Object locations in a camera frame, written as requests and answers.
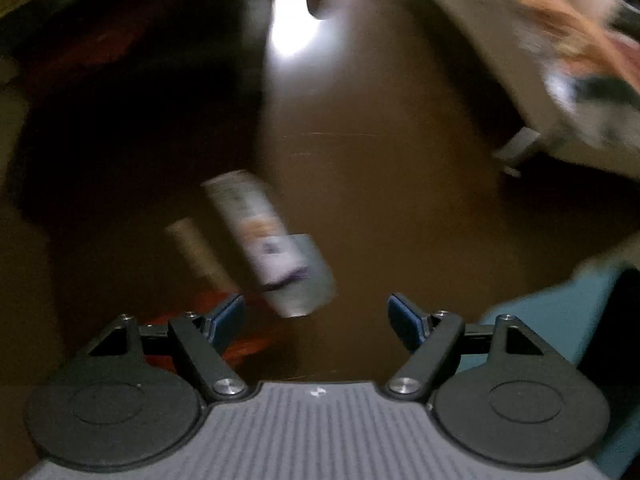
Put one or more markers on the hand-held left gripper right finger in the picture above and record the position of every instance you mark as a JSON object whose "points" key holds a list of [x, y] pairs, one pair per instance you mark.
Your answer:
{"points": [[404, 321]]}

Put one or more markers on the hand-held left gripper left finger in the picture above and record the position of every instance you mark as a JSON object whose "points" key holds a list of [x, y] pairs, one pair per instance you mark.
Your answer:
{"points": [[227, 322]]}

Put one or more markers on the white toothpaste box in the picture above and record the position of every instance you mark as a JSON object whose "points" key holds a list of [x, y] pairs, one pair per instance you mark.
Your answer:
{"points": [[255, 230]]}

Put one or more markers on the white bed frame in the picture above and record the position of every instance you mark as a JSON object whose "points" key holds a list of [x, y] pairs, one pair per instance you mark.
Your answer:
{"points": [[500, 65]]}

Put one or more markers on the white paper strip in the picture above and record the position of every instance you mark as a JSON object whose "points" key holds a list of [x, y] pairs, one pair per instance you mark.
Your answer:
{"points": [[197, 250]]}

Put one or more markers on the red paper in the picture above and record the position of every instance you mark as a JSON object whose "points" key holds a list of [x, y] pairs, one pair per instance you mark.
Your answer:
{"points": [[247, 349]]}

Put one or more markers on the silver foil wrapper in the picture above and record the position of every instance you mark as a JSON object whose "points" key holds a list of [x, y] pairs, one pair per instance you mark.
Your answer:
{"points": [[312, 285]]}

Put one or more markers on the dark teal trash bin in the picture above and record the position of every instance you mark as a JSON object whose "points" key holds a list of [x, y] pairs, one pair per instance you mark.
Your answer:
{"points": [[575, 320]]}

